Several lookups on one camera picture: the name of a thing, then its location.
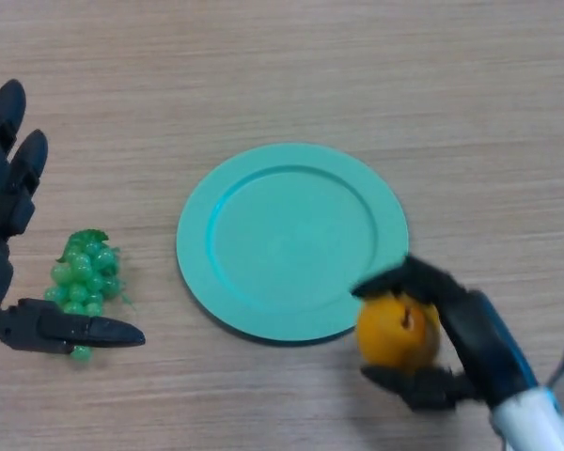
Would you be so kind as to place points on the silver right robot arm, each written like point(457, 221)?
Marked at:
point(531, 423)

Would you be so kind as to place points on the round green plate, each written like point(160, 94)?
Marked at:
point(286, 244)

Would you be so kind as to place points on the yellow pear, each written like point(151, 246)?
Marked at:
point(385, 333)

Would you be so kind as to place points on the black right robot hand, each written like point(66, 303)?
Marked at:
point(489, 347)

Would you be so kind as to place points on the green grape bunch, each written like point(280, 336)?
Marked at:
point(82, 277)

